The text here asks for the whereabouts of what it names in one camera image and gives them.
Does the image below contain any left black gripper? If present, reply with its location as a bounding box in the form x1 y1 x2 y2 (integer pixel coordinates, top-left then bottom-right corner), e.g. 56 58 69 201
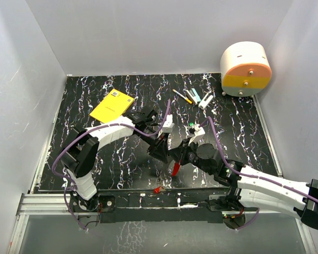
137 128 170 164

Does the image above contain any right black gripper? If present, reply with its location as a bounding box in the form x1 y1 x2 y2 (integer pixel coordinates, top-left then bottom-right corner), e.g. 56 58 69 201
167 137 214 175

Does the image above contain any red key tag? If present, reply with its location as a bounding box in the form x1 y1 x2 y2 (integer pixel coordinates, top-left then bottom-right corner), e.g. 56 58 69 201
153 186 165 194

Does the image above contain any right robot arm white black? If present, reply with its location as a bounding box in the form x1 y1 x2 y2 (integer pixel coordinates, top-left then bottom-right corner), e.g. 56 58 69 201
168 140 318 230

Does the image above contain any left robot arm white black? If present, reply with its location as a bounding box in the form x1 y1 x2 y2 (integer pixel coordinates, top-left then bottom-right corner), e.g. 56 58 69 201
53 108 174 211

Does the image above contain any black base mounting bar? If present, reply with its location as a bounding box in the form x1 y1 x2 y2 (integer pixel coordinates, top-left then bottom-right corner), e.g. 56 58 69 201
69 188 253 228

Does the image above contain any yellow white pen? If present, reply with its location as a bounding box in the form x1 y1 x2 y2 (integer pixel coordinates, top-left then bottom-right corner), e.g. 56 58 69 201
173 89 193 104

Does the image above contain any white clip tool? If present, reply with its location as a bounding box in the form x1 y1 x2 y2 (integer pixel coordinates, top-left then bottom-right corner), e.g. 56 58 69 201
198 93 213 110

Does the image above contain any light blue marker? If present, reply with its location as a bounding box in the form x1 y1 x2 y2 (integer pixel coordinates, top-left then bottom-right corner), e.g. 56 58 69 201
185 89 199 105

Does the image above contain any yellow notebook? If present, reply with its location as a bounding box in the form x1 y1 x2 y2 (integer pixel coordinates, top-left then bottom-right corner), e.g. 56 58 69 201
90 89 134 123

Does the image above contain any round pastel drawer cabinet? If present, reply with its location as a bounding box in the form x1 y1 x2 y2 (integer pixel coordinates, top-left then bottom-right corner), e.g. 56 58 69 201
220 41 272 97

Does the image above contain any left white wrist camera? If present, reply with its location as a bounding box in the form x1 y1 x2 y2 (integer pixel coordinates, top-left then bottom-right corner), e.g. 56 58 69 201
158 114 174 137

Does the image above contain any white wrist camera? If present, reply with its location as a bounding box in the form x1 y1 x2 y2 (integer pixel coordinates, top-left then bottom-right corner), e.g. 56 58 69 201
158 114 174 137
189 124 205 144

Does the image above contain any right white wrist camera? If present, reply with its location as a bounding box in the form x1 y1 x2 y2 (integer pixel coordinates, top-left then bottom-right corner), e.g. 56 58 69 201
189 124 205 144

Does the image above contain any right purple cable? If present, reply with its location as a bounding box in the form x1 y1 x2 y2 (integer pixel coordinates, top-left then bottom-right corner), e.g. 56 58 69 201
198 116 318 231

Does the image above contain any purple cable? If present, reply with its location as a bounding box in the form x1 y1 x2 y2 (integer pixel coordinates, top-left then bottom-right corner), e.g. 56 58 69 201
52 99 172 233
198 116 318 231

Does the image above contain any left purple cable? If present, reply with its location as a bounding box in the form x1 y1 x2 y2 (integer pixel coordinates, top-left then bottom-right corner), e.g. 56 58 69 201
52 99 172 233

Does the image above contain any aluminium frame rail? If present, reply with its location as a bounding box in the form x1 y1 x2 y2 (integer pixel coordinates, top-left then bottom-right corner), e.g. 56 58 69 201
7 194 99 253

